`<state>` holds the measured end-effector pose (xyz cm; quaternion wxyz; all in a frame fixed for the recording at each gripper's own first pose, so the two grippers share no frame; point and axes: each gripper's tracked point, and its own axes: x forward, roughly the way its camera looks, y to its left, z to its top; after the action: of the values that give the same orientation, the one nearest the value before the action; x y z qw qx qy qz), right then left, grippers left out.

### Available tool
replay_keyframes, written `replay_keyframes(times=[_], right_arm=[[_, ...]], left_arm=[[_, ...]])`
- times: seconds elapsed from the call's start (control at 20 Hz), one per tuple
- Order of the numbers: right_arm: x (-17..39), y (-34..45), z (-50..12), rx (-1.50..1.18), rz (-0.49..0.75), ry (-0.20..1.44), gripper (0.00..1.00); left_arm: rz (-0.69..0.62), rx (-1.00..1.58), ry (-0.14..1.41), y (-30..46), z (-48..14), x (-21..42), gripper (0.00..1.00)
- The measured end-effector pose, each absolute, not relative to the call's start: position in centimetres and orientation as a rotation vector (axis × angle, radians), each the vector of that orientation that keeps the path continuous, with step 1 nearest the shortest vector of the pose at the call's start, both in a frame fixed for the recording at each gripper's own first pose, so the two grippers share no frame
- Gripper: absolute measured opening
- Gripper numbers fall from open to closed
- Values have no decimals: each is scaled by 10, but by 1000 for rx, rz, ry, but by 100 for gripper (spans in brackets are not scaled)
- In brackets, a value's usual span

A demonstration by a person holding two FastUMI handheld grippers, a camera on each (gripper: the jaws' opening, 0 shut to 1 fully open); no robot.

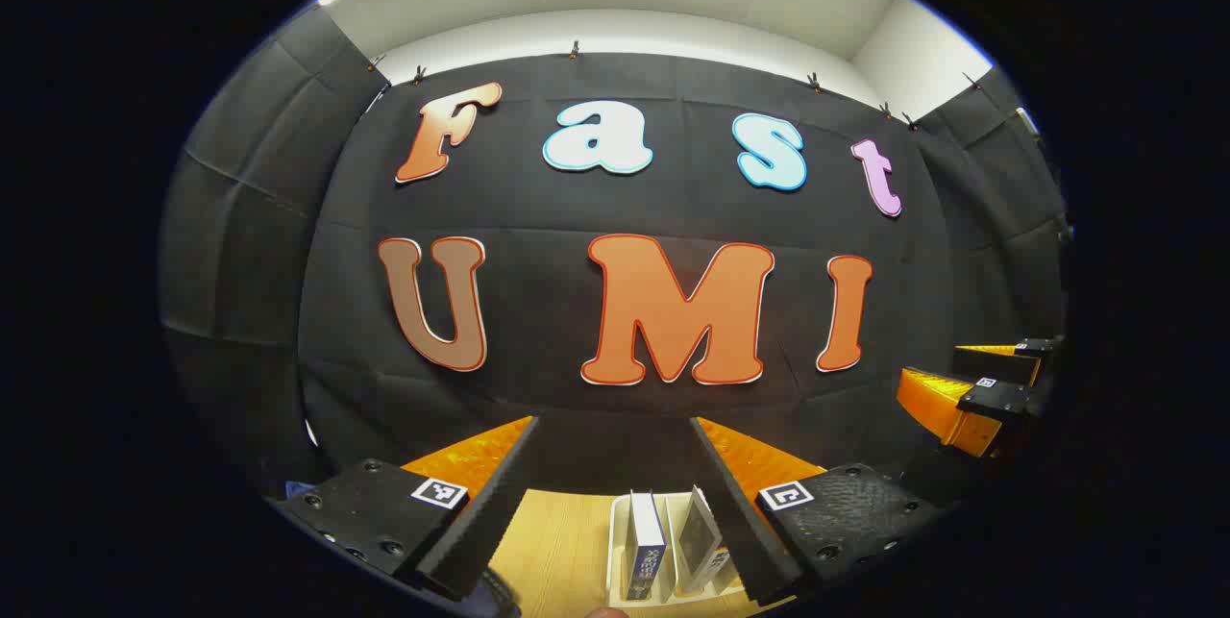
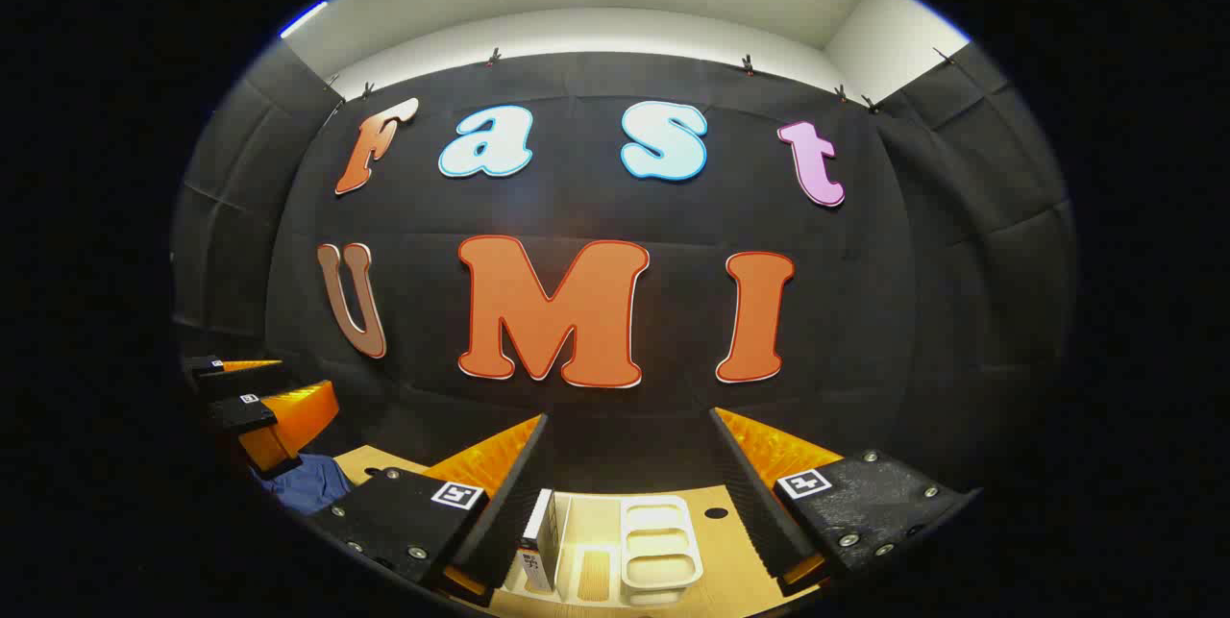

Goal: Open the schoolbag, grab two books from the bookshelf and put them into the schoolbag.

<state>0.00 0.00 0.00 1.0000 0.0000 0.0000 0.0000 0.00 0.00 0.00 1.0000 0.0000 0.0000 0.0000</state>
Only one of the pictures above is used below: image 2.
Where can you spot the blue schoolbag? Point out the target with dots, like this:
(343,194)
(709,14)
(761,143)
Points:
(307,488)

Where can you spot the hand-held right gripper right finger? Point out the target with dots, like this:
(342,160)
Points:
(754,503)

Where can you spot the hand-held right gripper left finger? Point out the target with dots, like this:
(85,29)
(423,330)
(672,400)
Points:
(500,503)

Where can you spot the blue picture cover book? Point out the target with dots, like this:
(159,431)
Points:
(536,531)

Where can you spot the black backdrop cloth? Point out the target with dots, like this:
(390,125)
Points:
(577,205)

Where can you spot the white bookshelf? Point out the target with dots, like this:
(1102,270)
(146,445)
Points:
(661,546)

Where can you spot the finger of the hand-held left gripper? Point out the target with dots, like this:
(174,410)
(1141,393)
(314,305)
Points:
(240,414)
(235,378)

